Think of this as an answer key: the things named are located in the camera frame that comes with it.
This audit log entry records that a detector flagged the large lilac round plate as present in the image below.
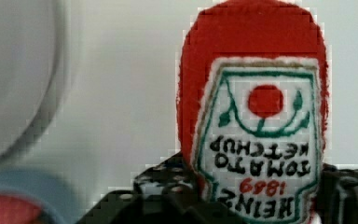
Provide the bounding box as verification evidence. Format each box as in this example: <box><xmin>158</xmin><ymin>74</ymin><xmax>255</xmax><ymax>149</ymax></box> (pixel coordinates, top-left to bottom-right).
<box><xmin>0</xmin><ymin>0</ymin><xmax>69</xmax><ymax>162</ymax></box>

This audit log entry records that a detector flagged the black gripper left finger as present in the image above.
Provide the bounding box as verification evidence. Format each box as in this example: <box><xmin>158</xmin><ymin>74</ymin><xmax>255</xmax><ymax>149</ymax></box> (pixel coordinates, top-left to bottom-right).
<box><xmin>76</xmin><ymin>153</ymin><xmax>245</xmax><ymax>224</ymax></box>

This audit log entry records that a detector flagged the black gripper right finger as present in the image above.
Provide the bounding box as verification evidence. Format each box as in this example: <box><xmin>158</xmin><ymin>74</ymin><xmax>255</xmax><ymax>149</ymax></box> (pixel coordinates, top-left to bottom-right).
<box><xmin>316</xmin><ymin>164</ymin><xmax>358</xmax><ymax>224</ymax></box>

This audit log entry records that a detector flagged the strawberry toy in bowl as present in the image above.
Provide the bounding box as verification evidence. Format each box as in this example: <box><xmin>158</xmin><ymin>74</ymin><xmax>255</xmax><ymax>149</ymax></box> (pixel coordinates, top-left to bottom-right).
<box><xmin>0</xmin><ymin>195</ymin><xmax>45</xmax><ymax>224</ymax></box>

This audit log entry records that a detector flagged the red plush ketchup bottle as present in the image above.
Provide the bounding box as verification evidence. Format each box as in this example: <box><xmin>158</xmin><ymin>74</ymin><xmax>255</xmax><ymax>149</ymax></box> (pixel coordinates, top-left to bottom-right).
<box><xmin>176</xmin><ymin>0</ymin><xmax>329</xmax><ymax>224</ymax></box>

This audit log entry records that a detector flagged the small blue bowl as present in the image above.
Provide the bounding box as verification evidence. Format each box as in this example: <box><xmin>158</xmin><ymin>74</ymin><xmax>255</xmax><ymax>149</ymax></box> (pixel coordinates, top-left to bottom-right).
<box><xmin>0</xmin><ymin>168</ymin><xmax>82</xmax><ymax>224</ymax></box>

